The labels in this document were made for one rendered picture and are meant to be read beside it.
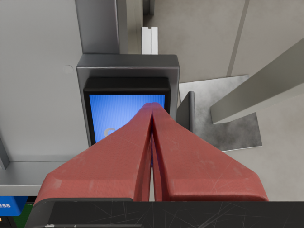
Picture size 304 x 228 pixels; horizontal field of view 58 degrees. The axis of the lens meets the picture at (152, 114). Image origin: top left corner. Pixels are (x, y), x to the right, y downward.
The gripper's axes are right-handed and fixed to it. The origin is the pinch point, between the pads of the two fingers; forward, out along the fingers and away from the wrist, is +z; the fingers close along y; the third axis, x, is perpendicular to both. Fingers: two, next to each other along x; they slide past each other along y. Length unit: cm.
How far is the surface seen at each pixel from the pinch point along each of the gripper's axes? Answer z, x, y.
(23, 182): 2.7, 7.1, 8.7
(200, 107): 67, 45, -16
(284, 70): 29.3, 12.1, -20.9
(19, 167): 4.1, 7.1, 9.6
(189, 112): 4.1, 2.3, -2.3
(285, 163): 55, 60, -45
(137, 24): 54, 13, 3
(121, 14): 5.7, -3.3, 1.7
